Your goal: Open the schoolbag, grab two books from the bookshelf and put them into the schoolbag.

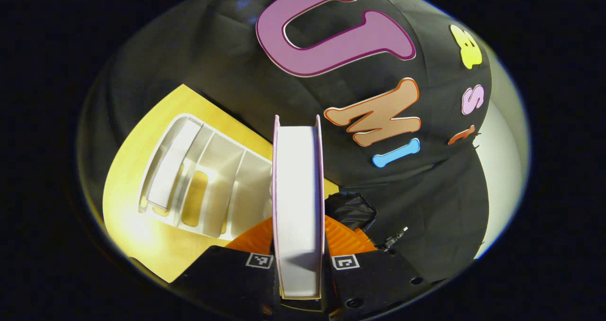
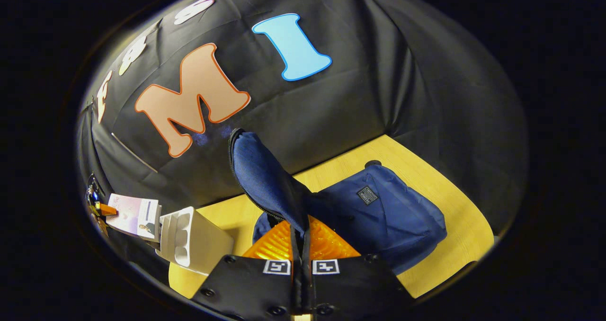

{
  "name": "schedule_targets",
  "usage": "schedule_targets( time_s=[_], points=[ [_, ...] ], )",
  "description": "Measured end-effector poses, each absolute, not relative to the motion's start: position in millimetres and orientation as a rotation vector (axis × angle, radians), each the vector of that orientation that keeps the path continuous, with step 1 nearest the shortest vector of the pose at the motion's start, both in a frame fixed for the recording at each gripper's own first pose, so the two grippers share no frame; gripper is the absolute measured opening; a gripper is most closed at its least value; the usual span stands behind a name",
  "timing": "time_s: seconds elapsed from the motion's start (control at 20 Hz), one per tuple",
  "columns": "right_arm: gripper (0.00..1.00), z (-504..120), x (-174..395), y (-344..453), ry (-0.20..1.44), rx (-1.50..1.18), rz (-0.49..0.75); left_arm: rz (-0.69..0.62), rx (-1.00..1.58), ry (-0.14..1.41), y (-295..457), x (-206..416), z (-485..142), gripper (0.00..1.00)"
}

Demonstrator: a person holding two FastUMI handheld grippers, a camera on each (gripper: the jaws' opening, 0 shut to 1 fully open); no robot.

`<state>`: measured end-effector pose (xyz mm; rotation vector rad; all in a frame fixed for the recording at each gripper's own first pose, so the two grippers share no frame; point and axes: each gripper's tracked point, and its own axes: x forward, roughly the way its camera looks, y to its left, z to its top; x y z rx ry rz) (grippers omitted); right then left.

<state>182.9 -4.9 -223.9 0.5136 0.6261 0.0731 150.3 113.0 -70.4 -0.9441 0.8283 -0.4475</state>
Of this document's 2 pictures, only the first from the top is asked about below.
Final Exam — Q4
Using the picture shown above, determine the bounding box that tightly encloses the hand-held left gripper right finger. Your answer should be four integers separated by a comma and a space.
323, 215, 438, 321

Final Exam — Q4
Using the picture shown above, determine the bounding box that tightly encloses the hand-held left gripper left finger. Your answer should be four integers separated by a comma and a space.
173, 216, 276, 321

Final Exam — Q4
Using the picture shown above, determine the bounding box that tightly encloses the blue schoolbag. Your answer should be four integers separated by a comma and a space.
324, 191, 410, 253

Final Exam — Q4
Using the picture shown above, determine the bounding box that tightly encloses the white plastic bookshelf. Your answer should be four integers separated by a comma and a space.
137, 113, 275, 241

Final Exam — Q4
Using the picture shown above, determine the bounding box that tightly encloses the pink cover book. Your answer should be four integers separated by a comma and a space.
271, 114, 327, 300

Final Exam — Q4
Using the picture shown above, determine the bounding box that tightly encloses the black backdrop cloth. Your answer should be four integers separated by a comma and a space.
76, 0, 493, 284

